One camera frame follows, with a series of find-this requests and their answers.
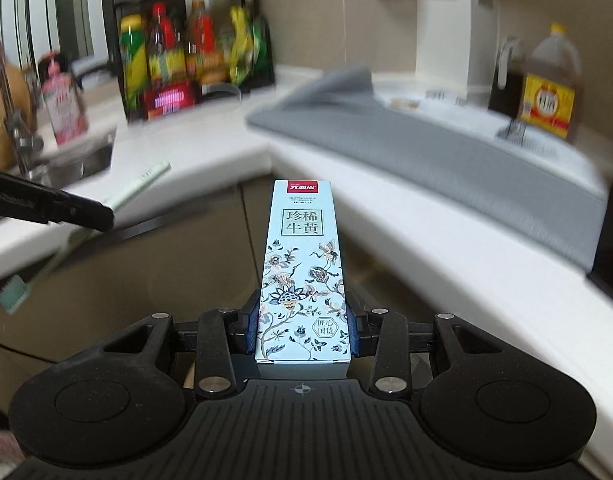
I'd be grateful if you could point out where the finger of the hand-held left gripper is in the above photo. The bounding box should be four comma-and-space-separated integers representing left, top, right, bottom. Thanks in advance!
0, 169, 114, 233

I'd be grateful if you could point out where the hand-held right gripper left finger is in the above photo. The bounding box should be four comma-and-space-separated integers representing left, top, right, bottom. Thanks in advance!
104, 291, 261, 397

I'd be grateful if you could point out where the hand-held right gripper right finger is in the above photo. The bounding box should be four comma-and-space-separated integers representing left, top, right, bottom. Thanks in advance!
349, 290, 507, 395

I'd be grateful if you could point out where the light blue floral box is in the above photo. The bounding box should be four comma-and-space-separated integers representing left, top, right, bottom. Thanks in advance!
253, 178, 351, 378

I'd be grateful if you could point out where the green toothbrush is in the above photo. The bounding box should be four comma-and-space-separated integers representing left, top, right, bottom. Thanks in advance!
0, 161, 172, 316

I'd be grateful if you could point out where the steel sink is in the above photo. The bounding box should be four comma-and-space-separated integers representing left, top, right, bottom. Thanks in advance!
29, 127, 117, 186

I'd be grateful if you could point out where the chrome faucet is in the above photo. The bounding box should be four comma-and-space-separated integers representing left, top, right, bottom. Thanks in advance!
0, 55, 50, 178

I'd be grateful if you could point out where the pink bottle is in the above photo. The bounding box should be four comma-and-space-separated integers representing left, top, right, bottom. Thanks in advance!
40, 51, 90, 146

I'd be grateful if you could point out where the wooden cutting board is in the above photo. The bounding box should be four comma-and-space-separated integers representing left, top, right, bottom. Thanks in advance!
0, 40, 37, 171

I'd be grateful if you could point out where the black metal rack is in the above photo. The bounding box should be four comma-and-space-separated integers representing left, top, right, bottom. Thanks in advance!
111, 0, 277, 123

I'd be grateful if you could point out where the yellow-green plastic bottle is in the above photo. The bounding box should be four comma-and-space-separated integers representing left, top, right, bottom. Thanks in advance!
120, 14, 150, 108

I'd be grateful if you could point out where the grey mat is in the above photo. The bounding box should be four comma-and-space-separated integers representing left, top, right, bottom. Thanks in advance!
244, 64, 607, 276

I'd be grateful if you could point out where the red-capped clear bottle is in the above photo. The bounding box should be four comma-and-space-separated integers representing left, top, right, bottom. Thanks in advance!
146, 2, 184, 91

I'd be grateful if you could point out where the small black striped wrapper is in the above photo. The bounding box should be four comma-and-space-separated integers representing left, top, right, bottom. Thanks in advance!
497, 121, 542, 150

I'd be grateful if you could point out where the yellow-green snack bag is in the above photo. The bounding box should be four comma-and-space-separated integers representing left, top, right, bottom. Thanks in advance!
226, 6, 270, 86

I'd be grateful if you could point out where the black stove top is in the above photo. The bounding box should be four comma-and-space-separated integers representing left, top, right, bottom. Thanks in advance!
587, 175, 613, 306

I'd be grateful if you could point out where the dark sauce bottle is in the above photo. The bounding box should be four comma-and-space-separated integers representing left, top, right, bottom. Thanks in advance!
489, 35, 527, 118

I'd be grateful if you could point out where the large yellow-capped oil jug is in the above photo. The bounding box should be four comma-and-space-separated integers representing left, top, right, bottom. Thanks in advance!
519, 22, 582, 141

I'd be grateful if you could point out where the white vented pipe casing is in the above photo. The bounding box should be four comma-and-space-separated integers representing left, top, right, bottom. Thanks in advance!
417, 0, 497, 91

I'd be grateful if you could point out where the window with dark frame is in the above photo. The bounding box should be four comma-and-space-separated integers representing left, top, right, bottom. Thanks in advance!
0, 0, 112, 71

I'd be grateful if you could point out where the red-handled cooking oil bottle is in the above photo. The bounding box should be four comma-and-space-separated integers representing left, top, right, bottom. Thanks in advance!
184, 0, 227, 86

